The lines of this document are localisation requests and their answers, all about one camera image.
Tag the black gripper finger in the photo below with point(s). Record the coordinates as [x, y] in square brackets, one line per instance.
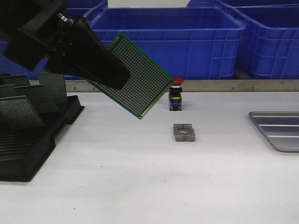
[77, 51]

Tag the black slotted board rack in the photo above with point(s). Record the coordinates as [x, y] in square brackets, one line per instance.
[23, 152]

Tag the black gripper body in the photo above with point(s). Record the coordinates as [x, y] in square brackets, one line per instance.
[34, 30]

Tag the green circuit board left edge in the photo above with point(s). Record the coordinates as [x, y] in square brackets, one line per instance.
[7, 90]

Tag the blue crate rear centre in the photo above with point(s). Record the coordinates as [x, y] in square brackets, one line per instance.
[210, 3]

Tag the red emergency stop button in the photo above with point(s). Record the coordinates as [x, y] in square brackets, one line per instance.
[175, 98]

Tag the silver metal tray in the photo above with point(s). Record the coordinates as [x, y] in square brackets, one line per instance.
[281, 129]

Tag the blue crate rear right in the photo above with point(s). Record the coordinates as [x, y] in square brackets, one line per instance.
[251, 3]

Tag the green circuit board upright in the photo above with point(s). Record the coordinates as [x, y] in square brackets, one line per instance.
[55, 85]

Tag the blue plastic crate centre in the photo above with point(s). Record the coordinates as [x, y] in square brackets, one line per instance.
[191, 43]

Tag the blue plastic crate right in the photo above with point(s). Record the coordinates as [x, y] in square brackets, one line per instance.
[269, 48]

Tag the grey metal clamp block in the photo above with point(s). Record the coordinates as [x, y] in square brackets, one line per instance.
[184, 133]

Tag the green perforated circuit board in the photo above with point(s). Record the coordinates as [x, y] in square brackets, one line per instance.
[147, 83]

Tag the green circuit board middle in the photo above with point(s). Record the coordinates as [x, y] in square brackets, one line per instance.
[39, 98]

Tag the green circuit board front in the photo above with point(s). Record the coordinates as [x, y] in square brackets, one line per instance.
[20, 113]

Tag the blue plastic crate left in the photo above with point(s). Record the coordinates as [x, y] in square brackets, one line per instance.
[12, 68]

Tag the metal table edge rail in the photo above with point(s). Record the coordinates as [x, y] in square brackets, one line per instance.
[283, 85]

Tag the blue crate rear left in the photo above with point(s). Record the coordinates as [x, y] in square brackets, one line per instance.
[86, 4]

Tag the blue plastic crate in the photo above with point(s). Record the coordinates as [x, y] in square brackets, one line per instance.
[269, 48]
[12, 68]
[191, 43]

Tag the green circuit board rear left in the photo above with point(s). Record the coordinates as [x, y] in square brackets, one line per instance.
[17, 81]

